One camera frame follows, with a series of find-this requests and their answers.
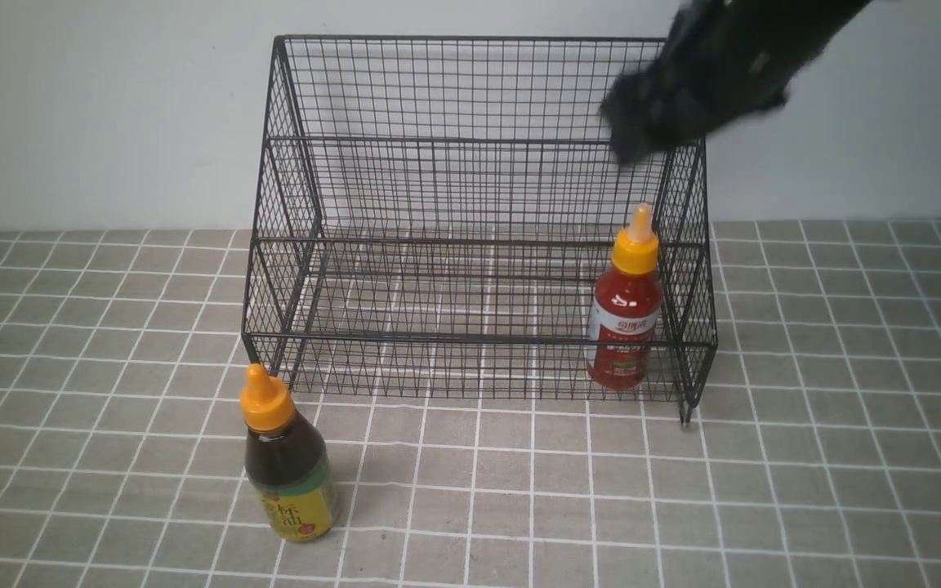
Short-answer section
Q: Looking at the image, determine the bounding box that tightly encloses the black wire mesh rack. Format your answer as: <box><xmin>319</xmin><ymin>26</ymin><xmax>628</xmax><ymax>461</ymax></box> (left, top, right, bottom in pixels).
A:
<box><xmin>240</xmin><ymin>34</ymin><xmax>718</xmax><ymax>424</ymax></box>

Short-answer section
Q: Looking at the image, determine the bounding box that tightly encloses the grey checkered tablecloth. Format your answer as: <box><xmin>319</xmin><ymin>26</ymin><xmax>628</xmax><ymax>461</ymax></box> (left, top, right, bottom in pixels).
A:
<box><xmin>0</xmin><ymin>220</ymin><xmax>941</xmax><ymax>587</ymax></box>

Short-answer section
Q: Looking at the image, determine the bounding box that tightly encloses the red sauce bottle orange cap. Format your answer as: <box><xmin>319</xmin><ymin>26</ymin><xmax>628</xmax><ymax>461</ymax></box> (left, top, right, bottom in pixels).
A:
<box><xmin>586</xmin><ymin>203</ymin><xmax>663</xmax><ymax>391</ymax></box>

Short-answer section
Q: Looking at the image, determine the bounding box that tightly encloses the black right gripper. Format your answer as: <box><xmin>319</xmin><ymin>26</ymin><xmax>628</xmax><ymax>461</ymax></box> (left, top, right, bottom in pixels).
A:
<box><xmin>599</xmin><ymin>1</ymin><xmax>866</xmax><ymax>167</ymax></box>

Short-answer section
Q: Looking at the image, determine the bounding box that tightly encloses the dark sauce bottle yellow label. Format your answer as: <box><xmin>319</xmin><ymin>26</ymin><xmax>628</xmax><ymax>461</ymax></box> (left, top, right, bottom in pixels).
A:
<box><xmin>239</xmin><ymin>363</ymin><xmax>339</xmax><ymax>542</ymax></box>

